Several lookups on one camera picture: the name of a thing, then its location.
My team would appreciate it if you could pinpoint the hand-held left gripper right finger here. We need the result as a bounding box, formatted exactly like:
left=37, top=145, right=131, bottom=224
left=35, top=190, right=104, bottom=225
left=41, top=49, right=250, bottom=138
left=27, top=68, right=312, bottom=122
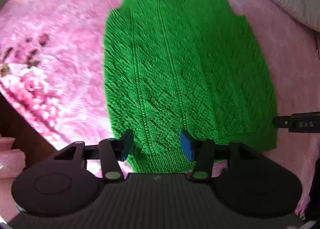
left=180, top=129, right=261, bottom=183

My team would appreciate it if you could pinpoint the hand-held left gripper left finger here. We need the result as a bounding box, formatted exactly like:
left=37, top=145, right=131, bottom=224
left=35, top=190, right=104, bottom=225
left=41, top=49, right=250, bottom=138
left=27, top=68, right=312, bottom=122
left=54, top=129, right=135, bottom=184

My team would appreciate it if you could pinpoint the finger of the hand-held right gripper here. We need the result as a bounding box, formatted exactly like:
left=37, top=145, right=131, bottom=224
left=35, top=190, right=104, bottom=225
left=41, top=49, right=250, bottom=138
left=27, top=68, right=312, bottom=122
left=272, top=116, right=290, bottom=129

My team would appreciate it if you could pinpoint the green knitted vest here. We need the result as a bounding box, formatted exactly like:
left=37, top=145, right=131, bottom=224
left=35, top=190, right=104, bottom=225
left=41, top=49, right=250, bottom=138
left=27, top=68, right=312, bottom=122
left=103, top=0, right=279, bottom=175

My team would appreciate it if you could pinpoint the pink floral blanket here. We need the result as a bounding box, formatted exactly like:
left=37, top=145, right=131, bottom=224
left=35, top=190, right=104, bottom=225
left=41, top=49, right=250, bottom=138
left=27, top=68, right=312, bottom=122
left=0, top=0, right=320, bottom=217

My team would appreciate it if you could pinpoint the pink curtain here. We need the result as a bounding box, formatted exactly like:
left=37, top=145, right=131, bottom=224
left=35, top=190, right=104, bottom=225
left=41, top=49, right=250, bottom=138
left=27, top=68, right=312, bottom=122
left=0, top=134, right=27, bottom=179

